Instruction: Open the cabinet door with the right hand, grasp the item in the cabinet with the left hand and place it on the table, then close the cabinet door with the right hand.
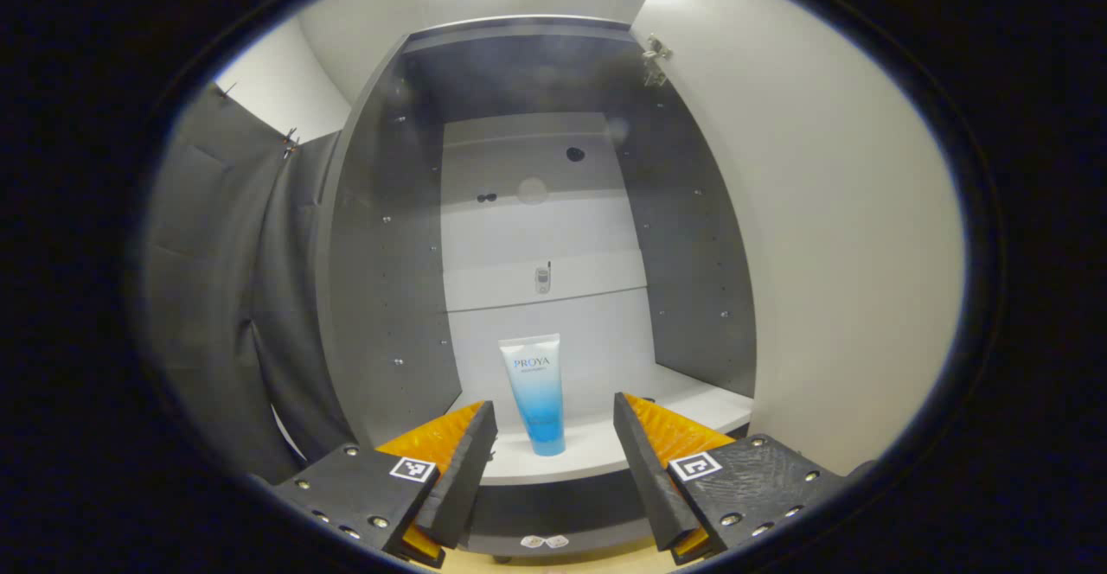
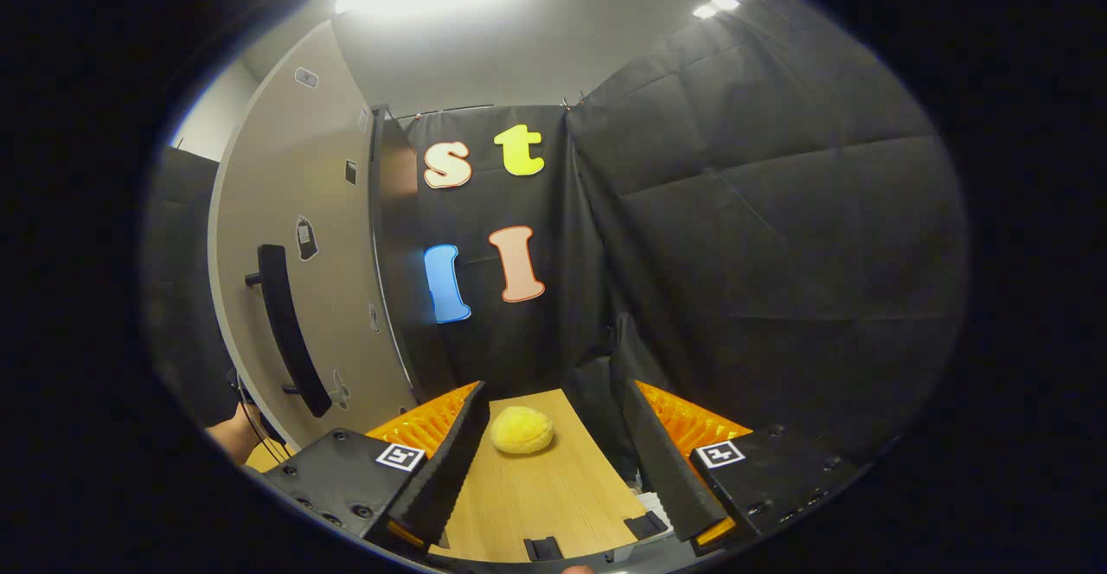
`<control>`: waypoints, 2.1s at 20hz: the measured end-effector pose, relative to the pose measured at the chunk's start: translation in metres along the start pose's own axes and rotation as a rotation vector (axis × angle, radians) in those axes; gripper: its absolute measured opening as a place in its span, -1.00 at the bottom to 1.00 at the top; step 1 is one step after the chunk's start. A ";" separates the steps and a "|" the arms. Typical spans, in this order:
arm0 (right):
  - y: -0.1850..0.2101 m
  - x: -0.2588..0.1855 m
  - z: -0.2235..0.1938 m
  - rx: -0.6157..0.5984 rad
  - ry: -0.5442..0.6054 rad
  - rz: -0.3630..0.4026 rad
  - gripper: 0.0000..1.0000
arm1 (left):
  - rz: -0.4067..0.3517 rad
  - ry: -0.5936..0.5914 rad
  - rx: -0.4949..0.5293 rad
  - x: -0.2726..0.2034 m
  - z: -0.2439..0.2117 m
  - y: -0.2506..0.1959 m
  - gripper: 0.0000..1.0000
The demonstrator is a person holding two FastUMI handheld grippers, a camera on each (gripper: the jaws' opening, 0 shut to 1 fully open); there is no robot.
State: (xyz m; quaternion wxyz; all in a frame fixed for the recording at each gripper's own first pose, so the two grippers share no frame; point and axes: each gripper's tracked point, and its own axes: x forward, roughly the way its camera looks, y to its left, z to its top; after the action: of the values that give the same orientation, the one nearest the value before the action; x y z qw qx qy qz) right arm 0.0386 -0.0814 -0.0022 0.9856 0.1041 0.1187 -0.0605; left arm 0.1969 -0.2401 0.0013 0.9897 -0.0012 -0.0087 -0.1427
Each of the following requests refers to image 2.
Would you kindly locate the dark grey cabinet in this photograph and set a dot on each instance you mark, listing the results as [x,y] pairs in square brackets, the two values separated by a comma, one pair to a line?
[393,211]

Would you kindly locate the small ceiling light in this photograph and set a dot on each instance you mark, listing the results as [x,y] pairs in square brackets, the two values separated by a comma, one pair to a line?
[716,5]

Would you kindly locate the light grey cabinet door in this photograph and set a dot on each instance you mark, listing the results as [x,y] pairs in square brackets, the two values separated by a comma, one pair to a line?
[329,168]

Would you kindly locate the black backdrop cloth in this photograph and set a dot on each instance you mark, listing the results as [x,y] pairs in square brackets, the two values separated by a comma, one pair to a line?
[778,254]

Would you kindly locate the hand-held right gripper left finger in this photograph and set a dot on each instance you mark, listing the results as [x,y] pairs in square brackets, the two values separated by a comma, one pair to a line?
[450,462]

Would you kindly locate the black table clamp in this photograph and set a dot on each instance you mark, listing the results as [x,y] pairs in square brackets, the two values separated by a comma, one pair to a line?
[543,548]
[647,525]

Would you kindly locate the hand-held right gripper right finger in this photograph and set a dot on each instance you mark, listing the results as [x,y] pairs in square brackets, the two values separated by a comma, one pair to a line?
[666,470]

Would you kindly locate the yellow bun-shaped toy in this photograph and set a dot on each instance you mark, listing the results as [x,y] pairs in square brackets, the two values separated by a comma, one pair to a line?
[521,431]

